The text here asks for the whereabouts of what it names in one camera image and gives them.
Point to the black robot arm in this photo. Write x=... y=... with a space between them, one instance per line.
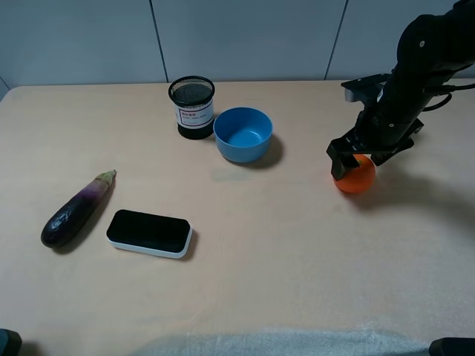
x=431 y=50

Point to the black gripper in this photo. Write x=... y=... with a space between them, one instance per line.
x=372 y=134

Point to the grey cloth at bottom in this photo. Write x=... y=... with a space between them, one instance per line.
x=287 y=342

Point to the dark object bottom left corner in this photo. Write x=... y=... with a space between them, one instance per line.
x=10 y=343

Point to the orange mandarin fruit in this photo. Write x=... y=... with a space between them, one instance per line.
x=359 y=179

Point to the blue plastic bowl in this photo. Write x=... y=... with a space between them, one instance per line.
x=242 y=135

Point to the black white board eraser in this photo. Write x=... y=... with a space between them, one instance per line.
x=156 y=235

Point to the black camera bracket on wrist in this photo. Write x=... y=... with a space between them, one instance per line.
x=364 y=89

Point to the dark object bottom right corner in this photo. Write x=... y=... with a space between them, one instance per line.
x=453 y=346

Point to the purple eggplant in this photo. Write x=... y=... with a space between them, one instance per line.
x=68 y=221

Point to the black mesh pen holder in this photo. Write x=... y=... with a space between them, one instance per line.
x=193 y=105

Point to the dark object corner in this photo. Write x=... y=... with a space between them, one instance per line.
x=453 y=346
x=10 y=343

